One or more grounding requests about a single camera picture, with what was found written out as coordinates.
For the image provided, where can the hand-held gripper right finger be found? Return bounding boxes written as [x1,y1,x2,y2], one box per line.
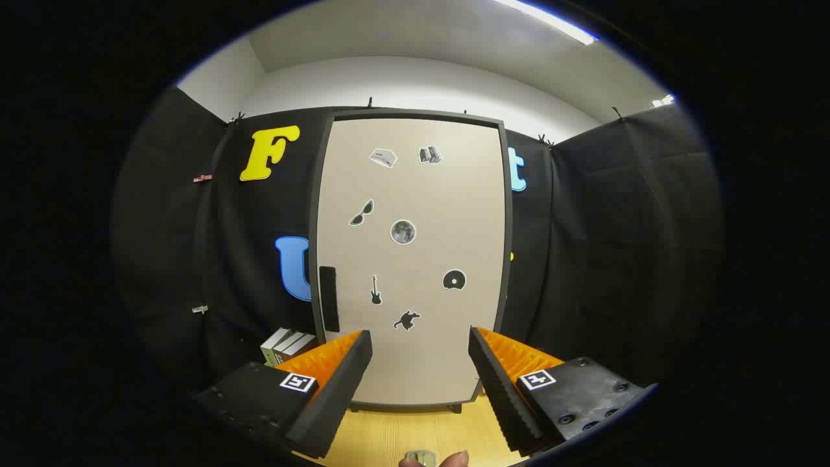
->
[468,326,656,455]

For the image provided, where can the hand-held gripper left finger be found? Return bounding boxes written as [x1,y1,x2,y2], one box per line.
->
[195,329,374,460]

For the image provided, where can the black door handle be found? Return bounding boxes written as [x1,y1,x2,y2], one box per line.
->
[320,266,340,333]

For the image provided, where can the brown book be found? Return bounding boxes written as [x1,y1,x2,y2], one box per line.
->
[283,334,318,361]
[272,331,305,364]

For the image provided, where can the green book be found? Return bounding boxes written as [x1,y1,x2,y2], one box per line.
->
[261,328,290,366]

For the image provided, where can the black backdrop cloth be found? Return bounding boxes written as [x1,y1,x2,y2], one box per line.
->
[113,88,724,403]

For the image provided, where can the long ceiling light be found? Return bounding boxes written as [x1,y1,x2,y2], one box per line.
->
[496,0,597,46]

